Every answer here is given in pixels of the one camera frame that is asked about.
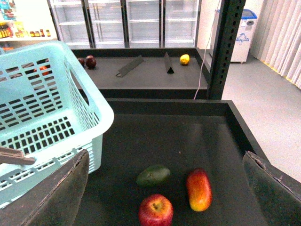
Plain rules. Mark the light blue plastic basket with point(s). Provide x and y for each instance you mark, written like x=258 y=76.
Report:
x=49 y=118

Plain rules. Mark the small dark red apple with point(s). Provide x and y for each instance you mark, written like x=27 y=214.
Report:
x=81 y=61

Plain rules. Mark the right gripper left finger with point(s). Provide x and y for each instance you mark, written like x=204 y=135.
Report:
x=55 y=200

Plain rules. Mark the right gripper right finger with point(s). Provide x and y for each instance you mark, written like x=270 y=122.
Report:
x=277 y=194

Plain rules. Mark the near black display tray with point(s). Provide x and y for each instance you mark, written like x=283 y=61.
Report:
x=180 y=135

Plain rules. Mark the red yellow mango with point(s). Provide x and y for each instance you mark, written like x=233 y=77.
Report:
x=199 y=190

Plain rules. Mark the bottles on store shelf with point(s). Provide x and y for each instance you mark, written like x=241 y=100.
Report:
x=17 y=30

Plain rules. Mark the orange red tomato fruit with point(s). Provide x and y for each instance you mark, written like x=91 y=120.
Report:
x=43 y=71

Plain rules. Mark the dark red apple right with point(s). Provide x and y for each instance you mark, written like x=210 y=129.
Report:
x=90 y=62

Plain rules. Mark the far black display tray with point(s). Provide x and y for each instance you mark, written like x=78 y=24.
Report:
x=149 y=79

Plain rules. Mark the green avocado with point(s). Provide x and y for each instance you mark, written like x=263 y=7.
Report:
x=153 y=176

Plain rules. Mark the white chest freezer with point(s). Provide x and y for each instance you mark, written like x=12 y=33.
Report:
x=244 y=37

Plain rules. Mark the glass door refrigerators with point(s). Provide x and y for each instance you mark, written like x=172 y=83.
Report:
x=126 y=23

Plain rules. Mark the black flat divider strip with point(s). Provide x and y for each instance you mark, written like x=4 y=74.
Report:
x=130 y=66

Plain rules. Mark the yellow lemon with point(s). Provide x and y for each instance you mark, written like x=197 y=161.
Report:
x=185 y=59

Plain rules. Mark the black display tray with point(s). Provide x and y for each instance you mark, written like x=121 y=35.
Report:
x=149 y=79
x=180 y=135

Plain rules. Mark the black triangular divider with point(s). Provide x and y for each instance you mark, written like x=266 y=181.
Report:
x=168 y=64

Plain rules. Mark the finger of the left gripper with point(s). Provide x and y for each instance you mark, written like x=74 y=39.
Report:
x=13 y=156

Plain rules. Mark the black metal rack post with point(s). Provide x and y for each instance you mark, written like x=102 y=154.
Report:
x=226 y=33

